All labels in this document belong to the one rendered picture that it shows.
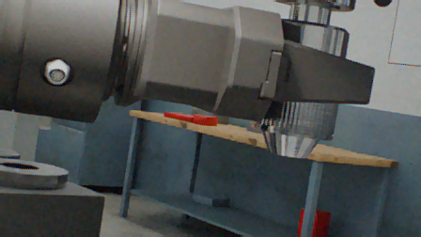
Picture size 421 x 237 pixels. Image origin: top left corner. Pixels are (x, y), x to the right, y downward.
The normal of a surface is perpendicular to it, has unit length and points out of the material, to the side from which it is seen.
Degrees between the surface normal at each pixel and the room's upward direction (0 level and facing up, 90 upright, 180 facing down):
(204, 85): 90
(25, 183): 90
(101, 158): 90
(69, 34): 92
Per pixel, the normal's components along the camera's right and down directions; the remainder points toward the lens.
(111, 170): 0.61, 0.14
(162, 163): -0.78, -0.09
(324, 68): 0.22, 0.09
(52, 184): 0.76, 0.15
